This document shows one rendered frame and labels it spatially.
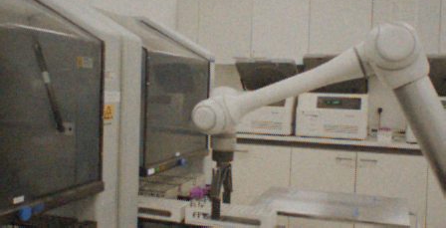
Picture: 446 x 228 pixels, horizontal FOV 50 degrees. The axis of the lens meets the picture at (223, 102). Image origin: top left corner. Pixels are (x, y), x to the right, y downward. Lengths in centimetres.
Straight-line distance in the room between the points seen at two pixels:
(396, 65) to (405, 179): 261
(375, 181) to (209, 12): 206
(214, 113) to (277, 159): 260
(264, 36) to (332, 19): 60
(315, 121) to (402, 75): 256
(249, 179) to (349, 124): 94
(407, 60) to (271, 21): 303
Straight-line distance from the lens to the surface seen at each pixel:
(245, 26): 432
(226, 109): 141
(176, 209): 167
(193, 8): 452
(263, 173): 399
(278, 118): 391
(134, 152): 163
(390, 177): 386
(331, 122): 385
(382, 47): 130
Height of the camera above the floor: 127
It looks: 2 degrees down
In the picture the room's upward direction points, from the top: 2 degrees clockwise
